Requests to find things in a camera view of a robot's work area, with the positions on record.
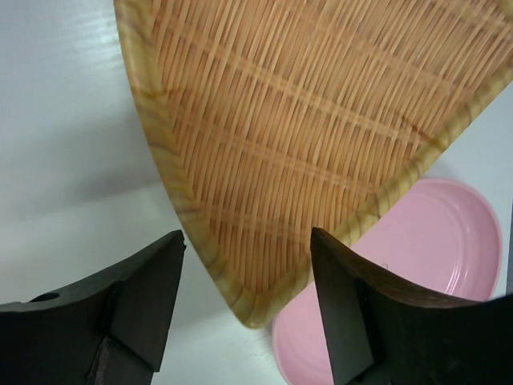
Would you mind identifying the pink round plate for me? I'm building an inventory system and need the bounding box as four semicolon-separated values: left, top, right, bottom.
272;178;503;384

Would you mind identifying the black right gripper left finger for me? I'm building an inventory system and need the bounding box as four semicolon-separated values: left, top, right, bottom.
1;230;186;384

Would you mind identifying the orange woven fan-shaped plate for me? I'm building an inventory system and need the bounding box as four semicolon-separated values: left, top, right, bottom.
114;1;512;329

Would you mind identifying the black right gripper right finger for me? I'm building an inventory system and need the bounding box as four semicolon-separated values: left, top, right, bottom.
311;228;512;384

